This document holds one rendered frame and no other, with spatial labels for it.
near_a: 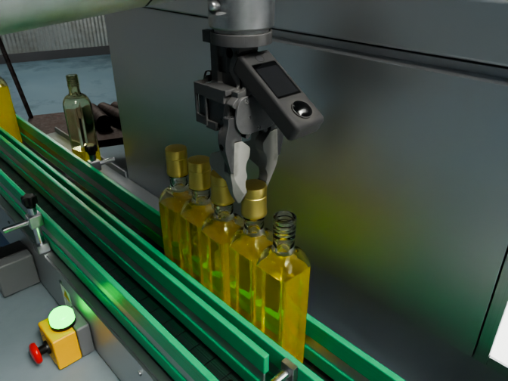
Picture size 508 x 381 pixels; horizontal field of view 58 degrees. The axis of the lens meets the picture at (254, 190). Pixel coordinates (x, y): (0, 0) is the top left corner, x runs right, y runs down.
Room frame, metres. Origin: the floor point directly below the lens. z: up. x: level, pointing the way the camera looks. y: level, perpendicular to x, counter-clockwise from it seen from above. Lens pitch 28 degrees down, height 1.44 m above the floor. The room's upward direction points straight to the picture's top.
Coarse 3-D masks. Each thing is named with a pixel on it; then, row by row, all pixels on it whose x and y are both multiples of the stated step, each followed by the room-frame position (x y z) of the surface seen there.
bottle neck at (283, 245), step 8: (280, 216) 0.49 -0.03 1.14; (288, 216) 0.49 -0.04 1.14; (280, 224) 0.47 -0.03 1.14; (288, 224) 0.47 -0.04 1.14; (272, 232) 0.49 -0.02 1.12; (280, 232) 0.47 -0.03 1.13; (288, 232) 0.47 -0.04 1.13; (280, 240) 0.47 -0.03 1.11; (288, 240) 0.47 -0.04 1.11; (272, 248) 0.48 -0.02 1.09; (280, 248) 0.47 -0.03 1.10; (288, 248) 0.47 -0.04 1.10
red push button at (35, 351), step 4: (32, 344) 0.59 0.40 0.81; (32, 348) 0.58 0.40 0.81; (36, 348) 0.58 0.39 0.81; (40, 348) 0.59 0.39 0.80; (44, 348) 0.59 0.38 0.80; (32, 352) 0.57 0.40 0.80; (36, 352) 0.57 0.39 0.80; (40, 352) 0.58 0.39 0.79; (44, 352) 0.59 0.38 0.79; (32, 356) 0.58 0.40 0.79; (36, 356) 0.57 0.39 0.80; (40, 356) 0.57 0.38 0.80; (36, 360) 0.57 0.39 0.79; (40, 360) 0.57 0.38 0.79
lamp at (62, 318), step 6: (60, 306) 0.64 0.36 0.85; (66, 306) 0.64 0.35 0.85; (54, 312) 0.62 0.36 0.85; (60, 312) 0.62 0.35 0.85; (66, 312) 0.62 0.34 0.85; (72, 312) 0.63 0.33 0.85; (48, 318) 0.61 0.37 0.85; (54, 318) 0.61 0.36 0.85; (60, 318) 0.61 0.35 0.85; (66, 318) 0.61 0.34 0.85; (72, 318) 0.62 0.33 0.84; (54, 324) 0.60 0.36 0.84; (60, 324) 0.60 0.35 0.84; (66, 324) 0.61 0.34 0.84; (72, 324) 0.61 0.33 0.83; (54, 330) 0.60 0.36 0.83; (60, 330) 0.60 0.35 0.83
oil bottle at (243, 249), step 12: (240, 228) 0.54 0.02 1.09; (240, 240) 0.51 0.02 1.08; (252, 240) 0.51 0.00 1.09; (264, 240) 0.51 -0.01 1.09; (228, 252) 0.53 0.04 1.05; (240, 252) 0.51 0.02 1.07; (252, 252) 0.50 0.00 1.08; (240, 264) 0.51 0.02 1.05; (252, 264) 0.49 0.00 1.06; (240, 276) 0.51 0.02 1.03; (252, 276) 0.49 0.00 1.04; (240, 288) 0.51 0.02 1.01; (252, 288) 0.49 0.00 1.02; (240, 300) 0.51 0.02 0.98; (252, 300) 0.49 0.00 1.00; (240, 312) 0.51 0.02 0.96; (252, 312) 0.49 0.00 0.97
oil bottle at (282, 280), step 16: (272, 256) 0.47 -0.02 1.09; (288, 256) 0.47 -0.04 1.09; (304, 256) 0.48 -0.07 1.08; (256, 272) 0.48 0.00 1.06; (272, 272) 0.46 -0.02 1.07; (288, 272) 0.45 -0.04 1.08; (304, 272) 0.47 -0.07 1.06; (256, 288) 0.48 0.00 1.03; (272, 288) 0.46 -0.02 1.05; (288, 288) 0.45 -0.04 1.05; (304, 288) 0.47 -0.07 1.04; (256, 304) 0.48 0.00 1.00; (272, 304) 0.46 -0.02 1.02; (288, 304) 0.45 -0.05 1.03; (304, 304) 0.47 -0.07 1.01; (256, 320) 0.48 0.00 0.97; (272, 320) 0.46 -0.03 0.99; (288, 320) 0.45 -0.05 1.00; (304, 320) 0.48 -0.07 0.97; (272, 336) 0.46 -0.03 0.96; (288, 336) 0.45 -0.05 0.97; (304, 336) 0.48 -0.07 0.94
